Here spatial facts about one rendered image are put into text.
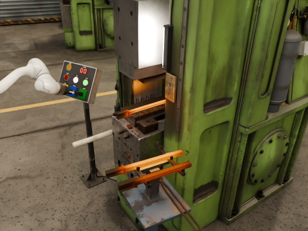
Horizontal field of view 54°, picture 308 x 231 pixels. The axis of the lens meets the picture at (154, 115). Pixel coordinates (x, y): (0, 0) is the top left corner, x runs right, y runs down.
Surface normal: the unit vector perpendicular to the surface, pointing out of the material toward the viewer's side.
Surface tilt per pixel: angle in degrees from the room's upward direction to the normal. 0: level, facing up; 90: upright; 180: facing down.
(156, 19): 90
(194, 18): 90
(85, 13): 90
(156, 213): 0
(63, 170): 0
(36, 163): 0
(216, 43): 89
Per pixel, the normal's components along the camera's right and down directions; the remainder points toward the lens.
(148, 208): 0.02, -0.87
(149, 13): 0.58, 0.41
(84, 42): 0.31, 0.47
